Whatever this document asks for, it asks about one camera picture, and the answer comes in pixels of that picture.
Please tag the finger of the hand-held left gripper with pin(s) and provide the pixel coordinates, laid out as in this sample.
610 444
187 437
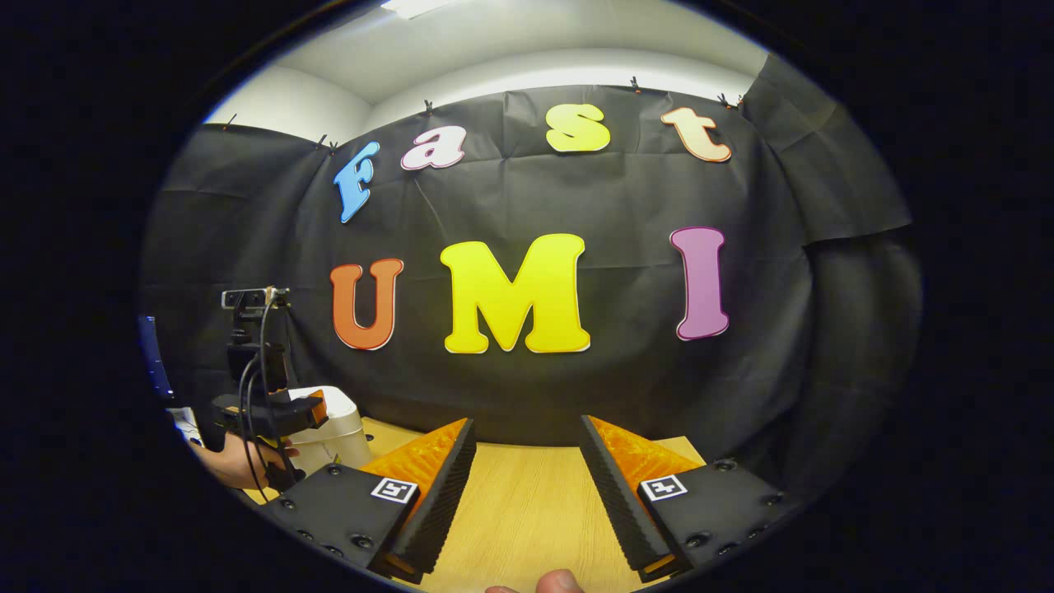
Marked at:
296 412

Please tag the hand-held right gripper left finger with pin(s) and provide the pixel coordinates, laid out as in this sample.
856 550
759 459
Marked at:
440 502

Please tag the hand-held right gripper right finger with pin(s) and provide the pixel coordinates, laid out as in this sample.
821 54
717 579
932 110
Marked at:
619 502

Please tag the white desktop garbage bin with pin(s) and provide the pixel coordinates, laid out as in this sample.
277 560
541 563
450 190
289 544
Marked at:
342 432

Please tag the wooden desktop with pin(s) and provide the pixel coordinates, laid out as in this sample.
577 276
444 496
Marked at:
527 502

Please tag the white paper sheet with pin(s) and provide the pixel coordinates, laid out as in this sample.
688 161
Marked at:
188 424

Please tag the black backdrop cloth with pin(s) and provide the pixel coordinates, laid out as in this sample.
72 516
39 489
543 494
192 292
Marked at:
626 371

